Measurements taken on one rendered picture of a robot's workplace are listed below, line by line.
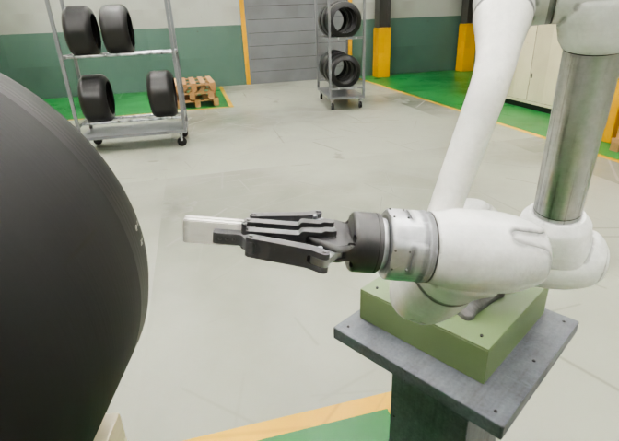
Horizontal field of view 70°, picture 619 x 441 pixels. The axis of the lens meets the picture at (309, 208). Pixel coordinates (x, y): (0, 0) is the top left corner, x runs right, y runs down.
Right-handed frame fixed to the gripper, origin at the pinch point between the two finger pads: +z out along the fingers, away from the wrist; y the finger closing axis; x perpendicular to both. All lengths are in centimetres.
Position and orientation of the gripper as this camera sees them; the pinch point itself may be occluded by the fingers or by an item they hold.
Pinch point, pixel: (214, 230)
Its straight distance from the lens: 54.4
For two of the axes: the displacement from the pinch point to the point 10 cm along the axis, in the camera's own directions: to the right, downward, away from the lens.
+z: -9.9, -0.8, -0.9
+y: 0.5, 3.8, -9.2
